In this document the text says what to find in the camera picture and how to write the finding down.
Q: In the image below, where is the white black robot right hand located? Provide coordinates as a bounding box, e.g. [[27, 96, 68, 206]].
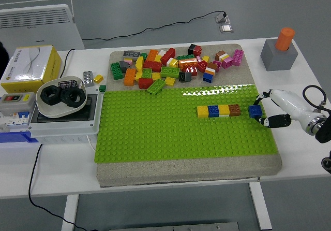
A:
[[252, 88, 318, 132]]

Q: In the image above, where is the blue square brick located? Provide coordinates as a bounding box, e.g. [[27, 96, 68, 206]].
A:
[[207, 105, 220, 118], [248, 105, 263, 119]]

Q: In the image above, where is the green studded baseplate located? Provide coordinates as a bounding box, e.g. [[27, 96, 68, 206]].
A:
[[93, 83, 279, 164]]

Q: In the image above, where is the grey cube block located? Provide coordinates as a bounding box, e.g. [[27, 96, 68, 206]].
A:
[[260, 38, 298, 72]]

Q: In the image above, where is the brown square brick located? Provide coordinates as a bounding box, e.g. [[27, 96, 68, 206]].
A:
[[228, 104, 241, 117]]

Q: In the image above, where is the orange cylinder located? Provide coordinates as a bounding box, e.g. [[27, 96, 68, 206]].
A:
[[275, 27, 296, 52]]

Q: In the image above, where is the magenta long brick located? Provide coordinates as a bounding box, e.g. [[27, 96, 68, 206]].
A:
[[232, 49, 244, 66]]

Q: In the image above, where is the brown white blue brick stack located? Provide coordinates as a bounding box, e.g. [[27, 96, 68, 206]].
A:
[[202, 62, 218, 83]]

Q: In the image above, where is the white table leg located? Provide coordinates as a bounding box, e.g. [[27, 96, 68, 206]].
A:
[[248, 181, 273, 230], [61, 194, 80, 231]]

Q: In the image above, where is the open floor socket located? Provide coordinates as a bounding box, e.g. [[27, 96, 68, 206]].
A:
[[215, 12, 231, 25]]

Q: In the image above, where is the dark grey brick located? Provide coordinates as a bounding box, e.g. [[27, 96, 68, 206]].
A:
[[178, 71, 192, 82]]

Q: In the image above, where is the orange glossy long brick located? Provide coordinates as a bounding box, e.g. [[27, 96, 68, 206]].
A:
[[178, 58, 199, 70]]

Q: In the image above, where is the lime green long brick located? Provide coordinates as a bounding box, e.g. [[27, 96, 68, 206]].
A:
[[146, 79, 166, 95], [160, 66, 180, 78]]

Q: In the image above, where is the grey-brown mat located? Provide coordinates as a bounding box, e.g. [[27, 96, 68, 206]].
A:
[[96, 43, 283, 188]]

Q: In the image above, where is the red long brick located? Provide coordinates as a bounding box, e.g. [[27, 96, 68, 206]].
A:
[[160, 48, 176, 65], [143, 60, 163, 73]]

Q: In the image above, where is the yellow rounded brick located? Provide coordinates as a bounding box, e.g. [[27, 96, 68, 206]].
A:
[[134, 56, 144, 73]]

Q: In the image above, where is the grey flat long brick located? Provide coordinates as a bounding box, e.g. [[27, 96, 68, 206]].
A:
[[123, 50, 142, 60]]

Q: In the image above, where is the grey sloped brick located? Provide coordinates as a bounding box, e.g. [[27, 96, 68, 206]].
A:
[[119, 60, 132, 73]]

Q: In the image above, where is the dark green long brick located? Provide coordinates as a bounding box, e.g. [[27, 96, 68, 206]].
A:
[[110, 62, 124, 80]]

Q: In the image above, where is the large black hex nut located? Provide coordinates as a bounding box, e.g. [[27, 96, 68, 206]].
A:
[[40, 85, 63, 106], [61, 88, 85, 109]]

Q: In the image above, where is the small black terminal block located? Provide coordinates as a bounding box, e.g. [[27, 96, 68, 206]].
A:
[[58, 78, 79, 89]]

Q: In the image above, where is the white bowl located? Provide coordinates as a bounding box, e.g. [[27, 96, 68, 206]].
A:
[[36, 75, 87, 119]]

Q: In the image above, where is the white panel heater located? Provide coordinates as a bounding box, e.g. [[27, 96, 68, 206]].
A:
[[0, 0, 85, 52]]

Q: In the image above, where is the yellow white carton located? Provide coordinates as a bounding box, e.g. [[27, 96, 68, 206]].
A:
[[0, 45, 63, 94]]

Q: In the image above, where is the white circuit breaker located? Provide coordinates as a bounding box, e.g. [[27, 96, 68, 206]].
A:
[[0, 111, 32, 133]]

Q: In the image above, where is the person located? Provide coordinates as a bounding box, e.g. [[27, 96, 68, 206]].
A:
[[0, 41, 11, 73]]

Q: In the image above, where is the black floor power cable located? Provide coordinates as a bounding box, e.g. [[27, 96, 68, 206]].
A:
[[82, 10, 228, 41]]

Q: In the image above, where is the white thin cable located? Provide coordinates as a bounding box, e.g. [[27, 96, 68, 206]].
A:
[[86, 135, 97, 153]]

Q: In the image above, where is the white electrical enclosure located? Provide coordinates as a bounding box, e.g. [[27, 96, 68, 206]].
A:
[[27, 91, 104, 145]]

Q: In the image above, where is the black table cable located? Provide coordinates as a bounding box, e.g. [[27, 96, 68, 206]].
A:
[[27, 49, 91, 231]]

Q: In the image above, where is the grey push-button switch box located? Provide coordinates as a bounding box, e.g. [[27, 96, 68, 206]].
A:
[[0, 92, 37, 117]]

